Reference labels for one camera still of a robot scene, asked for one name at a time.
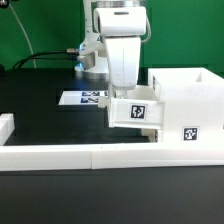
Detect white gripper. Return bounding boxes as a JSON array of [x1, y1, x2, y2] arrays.
[[94, 6, 146, 99]]

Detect white drawer box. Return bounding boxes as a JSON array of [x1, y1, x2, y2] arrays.
[[141, 129, 158, 143], [98, 85, 164, 130]]

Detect white drawer cabinet frame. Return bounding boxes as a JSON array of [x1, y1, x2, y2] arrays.
[[148, 68, 224, 143]]

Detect white front drawer box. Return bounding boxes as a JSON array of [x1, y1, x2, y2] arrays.
[[141, 129, 158, 143]]

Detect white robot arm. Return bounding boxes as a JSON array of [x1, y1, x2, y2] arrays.
[[75, 0, 151, 98]]

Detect white marker tag sheet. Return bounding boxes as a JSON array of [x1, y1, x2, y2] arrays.
[[59, 90, 108, 105]]

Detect white U-shaped fence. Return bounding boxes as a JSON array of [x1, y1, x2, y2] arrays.
[[0, 114, 224, 171]]

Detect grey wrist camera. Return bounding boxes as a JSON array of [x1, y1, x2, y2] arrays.
[[78, 51, 97, 70]]

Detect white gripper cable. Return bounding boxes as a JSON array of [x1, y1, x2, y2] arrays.
[[141, 14, 153, 44]]

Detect black cables at base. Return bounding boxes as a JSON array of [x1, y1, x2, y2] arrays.
[[11, 48, 81, 70]]

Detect grey thin cable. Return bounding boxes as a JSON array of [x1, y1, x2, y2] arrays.
[[7, 3, 38, 69]]

